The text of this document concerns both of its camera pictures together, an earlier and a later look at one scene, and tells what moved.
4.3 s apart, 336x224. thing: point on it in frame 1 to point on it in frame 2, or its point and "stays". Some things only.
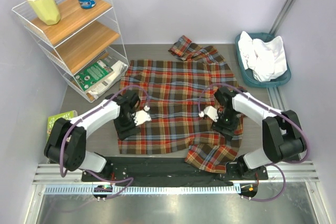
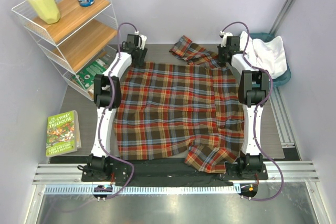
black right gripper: x=219 y=127 to x=220 y=60
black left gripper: x=123 y=132 to x=138 y=62
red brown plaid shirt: x=175 y=92 stays
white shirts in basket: x=266 y=59 stays
